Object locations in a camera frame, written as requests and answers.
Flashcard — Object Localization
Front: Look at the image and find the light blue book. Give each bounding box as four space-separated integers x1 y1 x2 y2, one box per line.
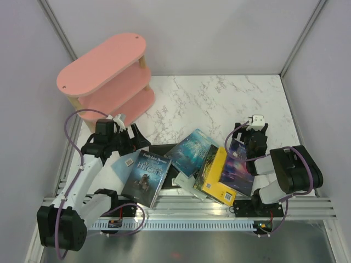
111 151 140 184

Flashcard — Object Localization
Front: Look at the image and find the pale grey G book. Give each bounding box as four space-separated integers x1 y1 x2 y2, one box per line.
174 172 207 201

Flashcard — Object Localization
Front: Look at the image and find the green secret garden book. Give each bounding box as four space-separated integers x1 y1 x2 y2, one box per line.
193 145 218 191

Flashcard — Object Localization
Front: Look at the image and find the purple Robinson Crusoe book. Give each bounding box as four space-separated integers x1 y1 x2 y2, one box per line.
219 140 254 197

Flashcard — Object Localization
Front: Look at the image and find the pink three-tier shelf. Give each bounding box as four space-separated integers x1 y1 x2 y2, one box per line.
56 33 155 132

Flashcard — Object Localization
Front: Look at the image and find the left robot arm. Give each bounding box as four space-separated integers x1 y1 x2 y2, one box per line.
37 119 151 251

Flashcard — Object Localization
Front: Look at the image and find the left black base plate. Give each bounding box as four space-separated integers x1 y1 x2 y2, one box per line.
115 199 138 219

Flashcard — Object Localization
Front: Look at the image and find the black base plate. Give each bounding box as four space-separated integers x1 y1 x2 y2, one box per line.
233 200 284 218
115 199 138 219

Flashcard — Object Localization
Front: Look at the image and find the black hardcover book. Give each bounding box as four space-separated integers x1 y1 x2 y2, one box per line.
149 142 187 190

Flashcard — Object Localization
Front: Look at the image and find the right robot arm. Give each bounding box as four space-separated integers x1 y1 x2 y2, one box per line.
232 121 324 218

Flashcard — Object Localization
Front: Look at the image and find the aluminium front rail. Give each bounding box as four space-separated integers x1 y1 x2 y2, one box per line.
42 187 337 220

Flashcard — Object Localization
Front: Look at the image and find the teal 20000 Leagues book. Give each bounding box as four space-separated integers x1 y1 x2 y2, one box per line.
165 129 218 178

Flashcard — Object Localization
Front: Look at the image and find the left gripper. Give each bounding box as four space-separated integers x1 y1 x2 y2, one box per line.
108 123 150 156

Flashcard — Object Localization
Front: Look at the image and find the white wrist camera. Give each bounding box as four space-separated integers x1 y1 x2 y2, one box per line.
107 113 126 130
246 115 265 131

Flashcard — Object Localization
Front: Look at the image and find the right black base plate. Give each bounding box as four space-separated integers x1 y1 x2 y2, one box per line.
233 200 284 218

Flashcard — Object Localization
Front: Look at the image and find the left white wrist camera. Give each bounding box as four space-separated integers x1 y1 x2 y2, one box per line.
107 113 126 130

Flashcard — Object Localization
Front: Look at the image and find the yellow book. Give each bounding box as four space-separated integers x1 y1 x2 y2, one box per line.
202 147 236 207

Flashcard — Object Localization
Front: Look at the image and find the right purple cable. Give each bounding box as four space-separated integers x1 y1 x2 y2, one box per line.
224 122 316 238

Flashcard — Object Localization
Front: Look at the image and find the Wuthering Heights dark book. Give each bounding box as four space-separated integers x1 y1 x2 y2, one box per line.
121 150 171 208

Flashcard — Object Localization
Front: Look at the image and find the white slotted cable duct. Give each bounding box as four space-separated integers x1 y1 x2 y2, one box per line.
90 219 256 231

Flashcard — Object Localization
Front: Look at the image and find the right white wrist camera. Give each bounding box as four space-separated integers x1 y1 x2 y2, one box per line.
246 115 265 131

